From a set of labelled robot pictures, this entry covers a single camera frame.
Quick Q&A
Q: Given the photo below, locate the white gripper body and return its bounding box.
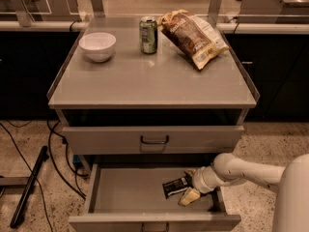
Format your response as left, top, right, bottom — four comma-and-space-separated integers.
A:
192, 166, 225, 194

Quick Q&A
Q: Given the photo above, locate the black rxbar chocolate bar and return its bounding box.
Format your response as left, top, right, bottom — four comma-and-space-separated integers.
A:
162, 177, 190, 199

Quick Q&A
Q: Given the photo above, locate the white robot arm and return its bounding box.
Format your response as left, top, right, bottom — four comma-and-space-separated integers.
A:
179, 153, 309, 232

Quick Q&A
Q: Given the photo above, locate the grey open middle drawer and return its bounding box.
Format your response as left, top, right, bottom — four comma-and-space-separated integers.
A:
69, 154, 240, 232

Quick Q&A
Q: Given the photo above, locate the grey drawer cabinet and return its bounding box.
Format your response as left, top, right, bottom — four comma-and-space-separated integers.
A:
49, 26, 259, 168

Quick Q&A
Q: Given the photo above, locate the grey top drawer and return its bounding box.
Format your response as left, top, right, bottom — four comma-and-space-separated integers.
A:
63, 126, 244, 155

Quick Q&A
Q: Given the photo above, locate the brown chip bag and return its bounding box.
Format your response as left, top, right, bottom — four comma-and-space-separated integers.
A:
157, 10, 229, 70

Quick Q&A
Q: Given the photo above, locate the black floor bar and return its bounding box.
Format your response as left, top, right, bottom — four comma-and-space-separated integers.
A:
10, 146, 48, 228

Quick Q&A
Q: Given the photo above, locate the green soda can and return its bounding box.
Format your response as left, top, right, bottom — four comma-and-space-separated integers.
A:
139, 16, 157, 54

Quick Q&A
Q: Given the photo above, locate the white bowl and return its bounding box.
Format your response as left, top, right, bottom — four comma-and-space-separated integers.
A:
78, 32, 116, 63

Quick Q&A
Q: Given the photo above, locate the grey background desk right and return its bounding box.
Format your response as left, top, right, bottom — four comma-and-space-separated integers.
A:
238, 0, 309, 24

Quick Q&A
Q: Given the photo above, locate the grey background desk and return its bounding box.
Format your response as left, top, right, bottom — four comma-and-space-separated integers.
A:
0, 0, 80, 21
238, 0, 309, 24

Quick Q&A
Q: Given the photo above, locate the grey background desk left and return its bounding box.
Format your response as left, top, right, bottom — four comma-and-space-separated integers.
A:
0, 0, 80, 21

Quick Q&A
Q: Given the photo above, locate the white counter rail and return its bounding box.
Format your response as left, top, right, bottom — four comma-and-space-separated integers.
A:
0, 18, 309, 35

